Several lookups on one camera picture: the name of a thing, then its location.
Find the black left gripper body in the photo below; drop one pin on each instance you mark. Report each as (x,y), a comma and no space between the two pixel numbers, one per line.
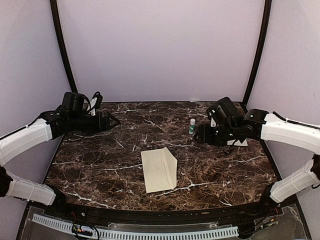
(99,126)

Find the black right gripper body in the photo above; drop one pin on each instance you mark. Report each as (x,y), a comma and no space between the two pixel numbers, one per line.
(211,138)

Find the white spare paper sheet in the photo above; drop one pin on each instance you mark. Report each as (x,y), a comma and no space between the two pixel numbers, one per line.
(237,143)

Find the beige paper envelope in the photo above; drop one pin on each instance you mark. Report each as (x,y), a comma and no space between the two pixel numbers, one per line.
(159,170)

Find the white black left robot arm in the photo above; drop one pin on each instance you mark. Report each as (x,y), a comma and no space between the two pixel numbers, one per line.
(76,113)

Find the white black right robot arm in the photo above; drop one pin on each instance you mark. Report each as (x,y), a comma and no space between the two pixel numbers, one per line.
(228,126)

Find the green white glue stick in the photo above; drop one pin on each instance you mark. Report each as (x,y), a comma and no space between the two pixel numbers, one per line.
(192,126)

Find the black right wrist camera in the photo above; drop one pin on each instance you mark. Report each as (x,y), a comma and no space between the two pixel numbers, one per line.
(212,120)

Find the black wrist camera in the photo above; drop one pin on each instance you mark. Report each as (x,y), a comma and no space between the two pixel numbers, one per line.
(95,103)
(212,120)

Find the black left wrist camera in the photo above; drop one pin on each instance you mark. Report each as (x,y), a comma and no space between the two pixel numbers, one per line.
(95,103)

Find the white slotted cable duct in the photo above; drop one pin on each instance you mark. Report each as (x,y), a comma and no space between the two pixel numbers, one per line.
(121,231)

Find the black front table rail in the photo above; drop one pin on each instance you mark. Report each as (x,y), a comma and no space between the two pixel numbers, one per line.
(244,214)

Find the black left frame post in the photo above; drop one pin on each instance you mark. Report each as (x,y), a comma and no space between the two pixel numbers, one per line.
(62,45)

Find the black frame post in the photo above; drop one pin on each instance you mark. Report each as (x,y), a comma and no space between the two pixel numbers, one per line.
(62,45)
(258,53)

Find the black right frame post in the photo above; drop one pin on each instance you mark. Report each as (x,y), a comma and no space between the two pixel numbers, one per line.
(258,53)

